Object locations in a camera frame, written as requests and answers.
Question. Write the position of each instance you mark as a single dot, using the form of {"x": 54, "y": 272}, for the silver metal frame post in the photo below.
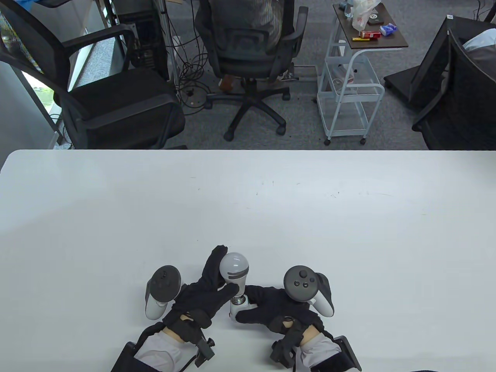
{"x": 164, "y": 17}

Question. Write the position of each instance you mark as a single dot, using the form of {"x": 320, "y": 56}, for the black computer tower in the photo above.
{"x": 149, "y": 42}

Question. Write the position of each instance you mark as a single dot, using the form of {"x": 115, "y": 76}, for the blue white packet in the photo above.
{"x": 388, "y": 29}

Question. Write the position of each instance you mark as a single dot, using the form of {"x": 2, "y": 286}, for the white rolling cart brown top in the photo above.
{"x": 391, "y": 40}

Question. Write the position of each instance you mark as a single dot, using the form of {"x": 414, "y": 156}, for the black flat device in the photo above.
{"x": 375, "y": 18}

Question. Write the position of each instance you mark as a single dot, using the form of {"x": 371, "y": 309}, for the grey white handheld controller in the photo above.
{"x": 300, "y": 285}
{"x": 164, "y": 283}

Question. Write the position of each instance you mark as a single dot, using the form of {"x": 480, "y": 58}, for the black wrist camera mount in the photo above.
{"x": 348, "y": 356}
{"x": 203, "y": 350}

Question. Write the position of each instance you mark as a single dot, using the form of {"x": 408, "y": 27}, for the black high-back office chair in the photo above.
{"x": 465, "y": 104}

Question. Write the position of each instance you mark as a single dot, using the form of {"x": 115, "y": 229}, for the white light bulb socket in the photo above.
{"x": 237, "y": 310}

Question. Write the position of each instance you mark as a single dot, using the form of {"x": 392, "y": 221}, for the black mesh armchair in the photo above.
{"x": 128, "y": 104}

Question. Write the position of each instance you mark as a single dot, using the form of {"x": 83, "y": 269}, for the person's left hand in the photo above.
{"x": 201, "y": 298}

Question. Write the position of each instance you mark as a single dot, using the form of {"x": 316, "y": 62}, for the small red box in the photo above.
{"x": 370, "y": 34}

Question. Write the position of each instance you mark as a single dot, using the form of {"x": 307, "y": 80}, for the person's left forearm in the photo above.
{"x": 159, "y": 348}

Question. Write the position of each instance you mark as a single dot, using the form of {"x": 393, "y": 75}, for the black swivel office chair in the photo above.
{"x": 240, "y": 58}

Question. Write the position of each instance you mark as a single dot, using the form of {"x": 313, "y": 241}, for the blue plastic sheet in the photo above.
{"x": 29, "y": 4}

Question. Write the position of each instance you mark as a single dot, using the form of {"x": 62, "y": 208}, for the person's right forearm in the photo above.
{"x": 317, "y": 347}

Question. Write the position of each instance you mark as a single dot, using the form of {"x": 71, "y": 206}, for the white light bulb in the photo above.
{"x": 234, "y": 265}

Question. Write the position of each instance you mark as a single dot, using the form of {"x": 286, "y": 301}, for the white plastic bag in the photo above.
{"x": 362, "y": 15}

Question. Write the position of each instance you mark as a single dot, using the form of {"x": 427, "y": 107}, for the person's right hand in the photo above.
{"x": 271, "y": 306}

